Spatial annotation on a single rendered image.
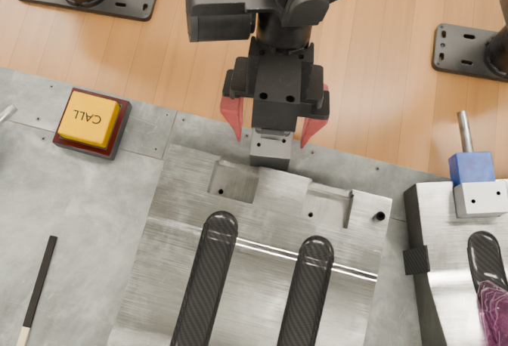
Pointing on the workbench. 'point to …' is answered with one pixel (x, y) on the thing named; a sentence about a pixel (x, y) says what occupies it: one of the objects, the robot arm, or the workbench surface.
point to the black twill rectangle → (416, 261)
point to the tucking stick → (37, 291)
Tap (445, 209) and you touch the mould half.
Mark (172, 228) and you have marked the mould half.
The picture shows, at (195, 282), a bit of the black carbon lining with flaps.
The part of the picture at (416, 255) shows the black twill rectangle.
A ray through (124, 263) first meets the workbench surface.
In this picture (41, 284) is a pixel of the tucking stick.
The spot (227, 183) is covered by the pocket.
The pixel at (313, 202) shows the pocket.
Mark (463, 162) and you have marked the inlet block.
